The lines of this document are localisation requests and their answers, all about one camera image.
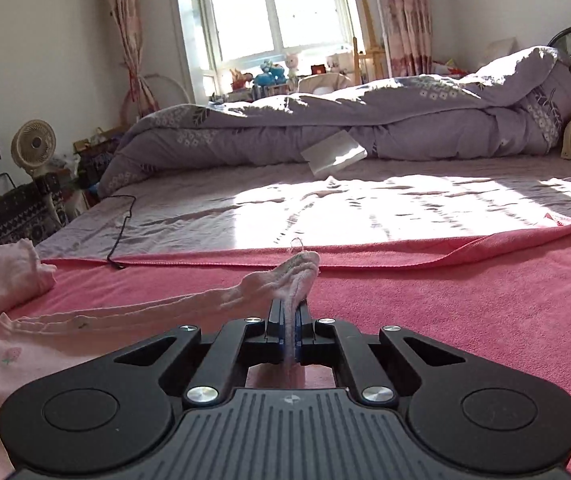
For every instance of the pink patterned curtain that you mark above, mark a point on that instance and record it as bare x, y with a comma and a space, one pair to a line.
408, 10
128, 35

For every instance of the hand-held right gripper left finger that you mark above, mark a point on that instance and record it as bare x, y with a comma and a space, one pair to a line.
278, 332

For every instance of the white plush bear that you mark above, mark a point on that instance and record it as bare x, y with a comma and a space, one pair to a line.
333, 62

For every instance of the wooden easel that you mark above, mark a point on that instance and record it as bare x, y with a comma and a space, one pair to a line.
368, 35

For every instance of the pink white hoop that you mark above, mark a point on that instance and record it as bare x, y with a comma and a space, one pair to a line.
158, 75

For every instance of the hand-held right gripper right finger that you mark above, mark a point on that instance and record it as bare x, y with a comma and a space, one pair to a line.
303, 332

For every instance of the white clothes rack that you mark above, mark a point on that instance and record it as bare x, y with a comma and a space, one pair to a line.
384, 30

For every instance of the patterned cloth covered cabinet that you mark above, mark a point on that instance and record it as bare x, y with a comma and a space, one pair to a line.
5, 225

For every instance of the beige standing fan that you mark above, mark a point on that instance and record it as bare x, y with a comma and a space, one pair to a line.
33, 142

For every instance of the window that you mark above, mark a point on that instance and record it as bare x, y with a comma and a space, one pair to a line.
245, 10

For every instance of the white rabbit doll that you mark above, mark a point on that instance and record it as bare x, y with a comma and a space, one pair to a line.
293, 62

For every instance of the brown plush toy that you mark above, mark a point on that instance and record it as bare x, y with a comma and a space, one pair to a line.
238, 78

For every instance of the grey bed sheet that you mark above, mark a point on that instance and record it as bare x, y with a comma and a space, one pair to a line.
215, 210

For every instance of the pink towel blanket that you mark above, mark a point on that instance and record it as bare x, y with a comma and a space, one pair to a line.
465, 285

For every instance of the red box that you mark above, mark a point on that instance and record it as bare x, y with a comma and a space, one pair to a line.
318, 68

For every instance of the blue plush toy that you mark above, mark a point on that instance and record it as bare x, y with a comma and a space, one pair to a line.
270, 75

